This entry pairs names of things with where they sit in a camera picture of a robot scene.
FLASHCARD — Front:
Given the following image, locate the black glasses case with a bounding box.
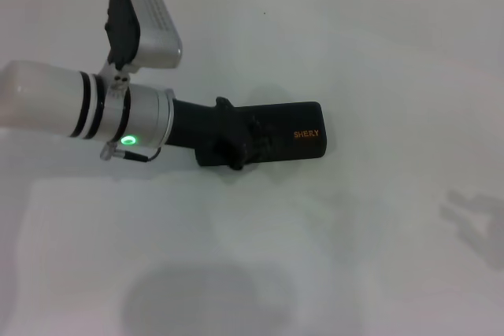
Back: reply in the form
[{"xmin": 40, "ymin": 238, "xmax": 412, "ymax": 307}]
[{"xmin": 195, "ymin": 100, "xmax": 328, "ymax": 170}]

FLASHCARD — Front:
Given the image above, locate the black cable with silver plug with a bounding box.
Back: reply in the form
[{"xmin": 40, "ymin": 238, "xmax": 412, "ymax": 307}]
[{"xmin": 99, "ymin": 142, "xmax": 164, "ymax": 164}]

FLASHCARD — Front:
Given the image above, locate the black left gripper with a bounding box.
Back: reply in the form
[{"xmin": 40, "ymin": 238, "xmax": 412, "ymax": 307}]
[{"xmin": 168, "ymin": 95, "xmax": 277, "ymax": 172}]

